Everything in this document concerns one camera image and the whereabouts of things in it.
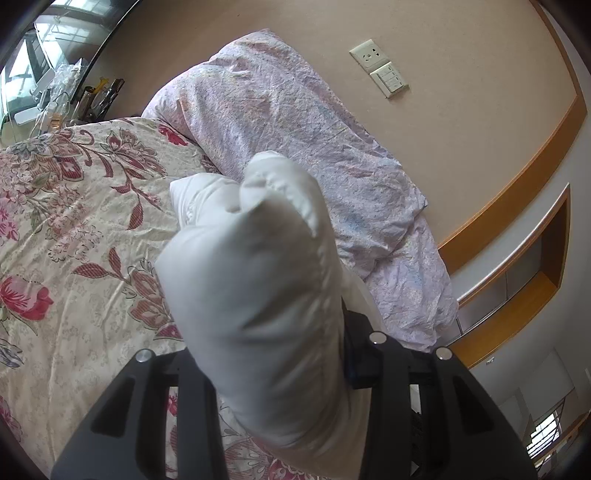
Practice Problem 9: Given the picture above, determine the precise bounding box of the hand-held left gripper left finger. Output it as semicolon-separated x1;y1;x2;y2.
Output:
50;348;232;480

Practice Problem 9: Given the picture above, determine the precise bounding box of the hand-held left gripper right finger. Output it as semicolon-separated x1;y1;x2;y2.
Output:
342;309;539;480

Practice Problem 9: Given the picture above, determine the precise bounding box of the white pillow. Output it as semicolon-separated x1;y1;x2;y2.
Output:
154;150;384;478

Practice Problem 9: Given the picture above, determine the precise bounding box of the floral bed sheet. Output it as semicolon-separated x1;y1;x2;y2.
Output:
0;117;333;480

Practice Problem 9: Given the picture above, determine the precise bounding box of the bright window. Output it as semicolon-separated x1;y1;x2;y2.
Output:
522;399;583;462

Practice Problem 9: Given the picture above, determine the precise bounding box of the pink patterned duvet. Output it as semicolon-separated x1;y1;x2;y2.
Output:
141;28;459;354

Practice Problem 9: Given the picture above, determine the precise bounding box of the clear plastic bag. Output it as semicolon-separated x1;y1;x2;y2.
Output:
44;59;89;126

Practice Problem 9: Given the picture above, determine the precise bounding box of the wooden framed wall niche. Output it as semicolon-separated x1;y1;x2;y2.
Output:
455;182;572;370

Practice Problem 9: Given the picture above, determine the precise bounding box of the wooden wall trim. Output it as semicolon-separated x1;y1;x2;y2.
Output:
436;0;588;275

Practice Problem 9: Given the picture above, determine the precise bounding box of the white wall switch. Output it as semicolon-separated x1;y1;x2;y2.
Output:
369;60;411;99

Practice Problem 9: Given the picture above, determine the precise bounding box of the white wall socket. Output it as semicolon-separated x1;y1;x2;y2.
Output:
349;39;391;73

